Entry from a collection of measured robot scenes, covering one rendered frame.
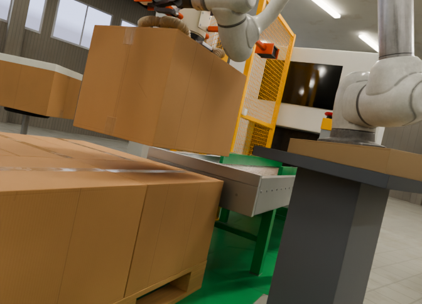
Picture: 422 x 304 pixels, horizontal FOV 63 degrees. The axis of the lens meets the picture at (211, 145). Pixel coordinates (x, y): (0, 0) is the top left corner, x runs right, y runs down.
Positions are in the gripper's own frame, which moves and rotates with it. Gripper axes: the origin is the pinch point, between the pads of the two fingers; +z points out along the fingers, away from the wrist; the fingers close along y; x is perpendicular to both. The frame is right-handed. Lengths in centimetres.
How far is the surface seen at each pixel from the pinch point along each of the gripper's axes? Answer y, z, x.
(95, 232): 79, -20, -24
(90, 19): -179, 662, 523
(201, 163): 61, -1, 63
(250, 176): 61, -30, 63
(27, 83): 37, 164, 67
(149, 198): 70, -20, -1
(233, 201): 75, -24, 63
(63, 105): 48, 152, 93
